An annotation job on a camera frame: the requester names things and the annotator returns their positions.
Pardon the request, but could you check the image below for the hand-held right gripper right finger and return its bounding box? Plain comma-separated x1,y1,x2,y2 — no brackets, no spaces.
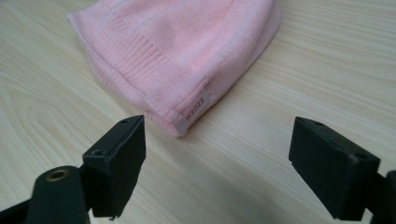
288,116,381,221

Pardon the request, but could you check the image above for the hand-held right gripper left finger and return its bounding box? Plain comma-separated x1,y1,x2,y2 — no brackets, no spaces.
81,114,147,221

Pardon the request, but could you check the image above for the pink knitted beanie hat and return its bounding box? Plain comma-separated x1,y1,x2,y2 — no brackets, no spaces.
65,0,283,138

